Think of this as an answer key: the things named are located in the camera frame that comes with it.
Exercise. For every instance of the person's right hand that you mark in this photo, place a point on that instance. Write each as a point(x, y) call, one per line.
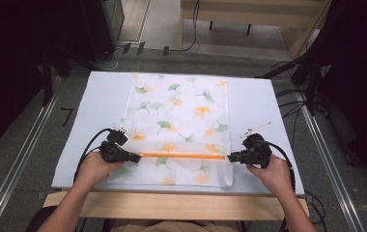
point(273, 175)

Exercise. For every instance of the black cabinet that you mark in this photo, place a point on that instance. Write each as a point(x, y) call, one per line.
point(102, 25)

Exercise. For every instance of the dark curtain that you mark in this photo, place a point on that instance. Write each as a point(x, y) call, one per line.
point(11, 64)
point(358, 80)

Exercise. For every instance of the white board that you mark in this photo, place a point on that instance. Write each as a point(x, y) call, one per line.
point(255, 106)

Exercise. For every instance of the wooden table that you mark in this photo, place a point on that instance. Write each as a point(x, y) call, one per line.
point(184, 206)

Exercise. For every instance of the person's tan trousers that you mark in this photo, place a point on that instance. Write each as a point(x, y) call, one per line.
point(178, 227)

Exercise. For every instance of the person's left hand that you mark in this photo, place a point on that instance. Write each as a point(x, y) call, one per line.
point(96, 169)

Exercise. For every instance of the black metal stand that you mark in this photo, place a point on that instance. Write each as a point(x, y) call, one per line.
point(312, 87)
point(47, 80)

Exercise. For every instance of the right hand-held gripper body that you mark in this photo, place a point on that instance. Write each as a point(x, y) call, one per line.
point(257, 151)

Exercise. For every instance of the white leaf-print mesh laundry bag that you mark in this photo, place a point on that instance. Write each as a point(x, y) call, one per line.
point(178, 112)

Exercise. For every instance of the metal floor rail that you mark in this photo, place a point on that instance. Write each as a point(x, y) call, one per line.
point(336, 180)
point(17, 161)

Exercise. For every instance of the wooden bench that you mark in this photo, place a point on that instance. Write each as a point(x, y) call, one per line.
point(236, 13)

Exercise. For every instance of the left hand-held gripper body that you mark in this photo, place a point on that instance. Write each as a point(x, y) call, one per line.
point(114, 151)

